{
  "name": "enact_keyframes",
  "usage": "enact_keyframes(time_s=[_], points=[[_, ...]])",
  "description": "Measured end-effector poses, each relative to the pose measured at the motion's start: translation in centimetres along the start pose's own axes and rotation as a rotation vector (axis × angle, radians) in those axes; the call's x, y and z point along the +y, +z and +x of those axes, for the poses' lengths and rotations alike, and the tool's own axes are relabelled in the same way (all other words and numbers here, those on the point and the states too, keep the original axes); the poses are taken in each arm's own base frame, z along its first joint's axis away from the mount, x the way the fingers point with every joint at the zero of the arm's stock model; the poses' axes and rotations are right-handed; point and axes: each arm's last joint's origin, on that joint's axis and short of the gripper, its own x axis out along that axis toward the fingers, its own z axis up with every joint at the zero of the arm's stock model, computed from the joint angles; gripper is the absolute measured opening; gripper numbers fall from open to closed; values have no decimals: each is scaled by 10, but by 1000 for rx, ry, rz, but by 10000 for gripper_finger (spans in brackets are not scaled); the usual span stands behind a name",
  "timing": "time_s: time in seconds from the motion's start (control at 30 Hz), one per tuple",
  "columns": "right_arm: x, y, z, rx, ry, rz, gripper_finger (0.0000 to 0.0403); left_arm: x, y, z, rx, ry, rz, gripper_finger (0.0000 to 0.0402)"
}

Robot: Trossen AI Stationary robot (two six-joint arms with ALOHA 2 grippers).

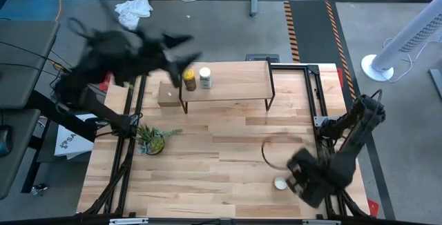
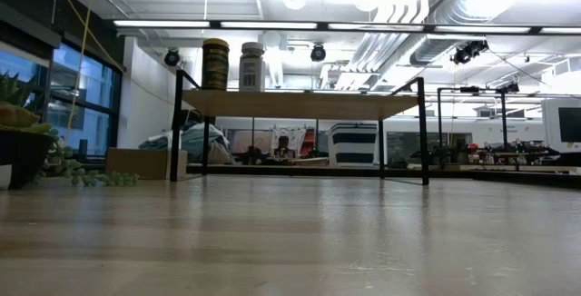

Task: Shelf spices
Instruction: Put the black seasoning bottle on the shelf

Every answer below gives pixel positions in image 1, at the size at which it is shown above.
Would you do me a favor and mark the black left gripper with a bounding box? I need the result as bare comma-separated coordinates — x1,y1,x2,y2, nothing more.
137,33,204,88

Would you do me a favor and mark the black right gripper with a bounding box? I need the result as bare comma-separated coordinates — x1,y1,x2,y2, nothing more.
285,147,332,209

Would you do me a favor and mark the small white cup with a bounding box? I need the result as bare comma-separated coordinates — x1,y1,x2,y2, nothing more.
273,175,289,191

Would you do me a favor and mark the yellow-lid brown spice jar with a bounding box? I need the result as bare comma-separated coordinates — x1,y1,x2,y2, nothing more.
182,68,198,92

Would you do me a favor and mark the white-lid spice jar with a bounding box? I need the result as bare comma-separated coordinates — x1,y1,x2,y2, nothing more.
198,66,213,90

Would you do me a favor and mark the wooden shelf with black legs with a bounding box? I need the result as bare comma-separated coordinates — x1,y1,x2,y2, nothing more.
178,58,277,115

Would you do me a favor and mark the small cardboard box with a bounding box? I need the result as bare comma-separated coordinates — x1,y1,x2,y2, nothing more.
157,80,183,108

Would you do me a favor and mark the white crumpled rag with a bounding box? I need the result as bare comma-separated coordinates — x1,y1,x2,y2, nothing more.
114,0,154,32

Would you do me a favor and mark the black floor outlet box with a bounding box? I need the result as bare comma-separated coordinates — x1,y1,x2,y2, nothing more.
245,53,280,63

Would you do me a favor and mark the succulent plant in black pot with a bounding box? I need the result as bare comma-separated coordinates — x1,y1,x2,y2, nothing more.
135,124,184,157

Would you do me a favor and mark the black yellow-striped floor mat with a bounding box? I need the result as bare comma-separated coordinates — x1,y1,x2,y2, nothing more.
282,0,358,102

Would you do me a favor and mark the white printed bag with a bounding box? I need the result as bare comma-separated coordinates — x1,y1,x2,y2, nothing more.
53,113,100,161

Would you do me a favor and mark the grey desk top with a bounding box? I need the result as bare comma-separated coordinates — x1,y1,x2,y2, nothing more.
0,108,42,201
0,19,61,110

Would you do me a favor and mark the white tower fan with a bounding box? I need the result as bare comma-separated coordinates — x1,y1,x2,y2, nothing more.
360,0,442,83

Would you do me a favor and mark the black computer mouse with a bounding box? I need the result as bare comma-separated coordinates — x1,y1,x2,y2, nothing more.
0,124,15,158

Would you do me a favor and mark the black cable loop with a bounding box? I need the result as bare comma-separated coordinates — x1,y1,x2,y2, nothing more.
260,137,295,171

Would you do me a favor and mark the black desk base frame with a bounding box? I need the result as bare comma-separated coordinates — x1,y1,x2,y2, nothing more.
19,89,99,195

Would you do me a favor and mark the white fan cable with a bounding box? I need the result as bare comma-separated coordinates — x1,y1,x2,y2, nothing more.
382,35,442,84

